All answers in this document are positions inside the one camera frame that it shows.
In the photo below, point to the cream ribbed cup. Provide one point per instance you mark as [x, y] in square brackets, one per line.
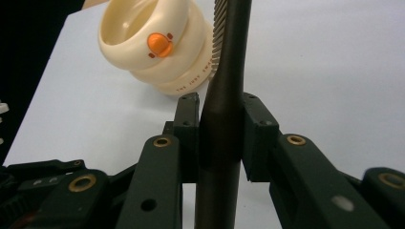
[183, 28]

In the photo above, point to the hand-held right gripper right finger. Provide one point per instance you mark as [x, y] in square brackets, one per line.
[302, 178]

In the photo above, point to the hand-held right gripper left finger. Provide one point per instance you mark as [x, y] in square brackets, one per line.
[159, 184]

